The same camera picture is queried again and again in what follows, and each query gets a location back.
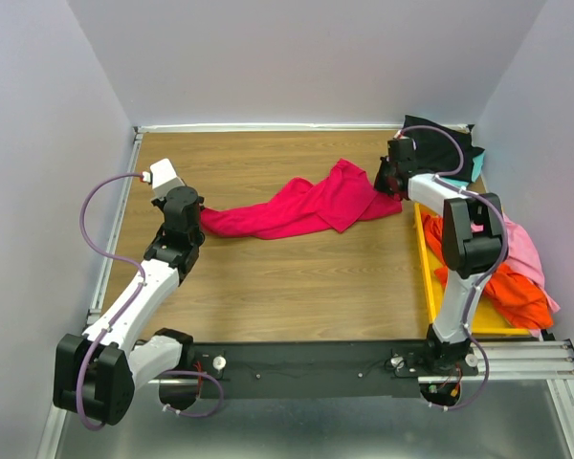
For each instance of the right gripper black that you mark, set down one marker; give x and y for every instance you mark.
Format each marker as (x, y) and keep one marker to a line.
(378, 184)

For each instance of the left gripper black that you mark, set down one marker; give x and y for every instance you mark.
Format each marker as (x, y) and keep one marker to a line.
(159, 202)

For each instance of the magenta t shirt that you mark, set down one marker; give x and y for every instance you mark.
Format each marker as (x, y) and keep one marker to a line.
(343, 198)

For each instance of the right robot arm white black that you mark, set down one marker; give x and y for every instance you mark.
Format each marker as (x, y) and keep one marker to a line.
(473, 244)

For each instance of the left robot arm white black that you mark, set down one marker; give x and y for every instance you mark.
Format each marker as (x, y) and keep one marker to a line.
(98, 373)

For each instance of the folded black t shirt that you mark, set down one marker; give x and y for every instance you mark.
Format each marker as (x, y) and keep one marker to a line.
(435, 152)

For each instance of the folded teal t shirt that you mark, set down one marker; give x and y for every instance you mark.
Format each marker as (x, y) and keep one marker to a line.
(477, 164)

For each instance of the light pink t shirt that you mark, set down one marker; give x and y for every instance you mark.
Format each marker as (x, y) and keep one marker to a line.
(517, 288)

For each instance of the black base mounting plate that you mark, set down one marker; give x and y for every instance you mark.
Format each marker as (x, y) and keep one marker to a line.
(314, 370)

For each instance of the yellow plastic bin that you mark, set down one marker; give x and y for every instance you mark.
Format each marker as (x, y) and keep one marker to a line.
(487, 322)

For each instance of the orange t shirt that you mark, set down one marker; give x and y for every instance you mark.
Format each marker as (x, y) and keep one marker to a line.
(432, 226)

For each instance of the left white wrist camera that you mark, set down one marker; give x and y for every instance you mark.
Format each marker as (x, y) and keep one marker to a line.
(164, 178)

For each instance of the aluminium frame rail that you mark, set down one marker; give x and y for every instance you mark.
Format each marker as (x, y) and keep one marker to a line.
(502, 359)

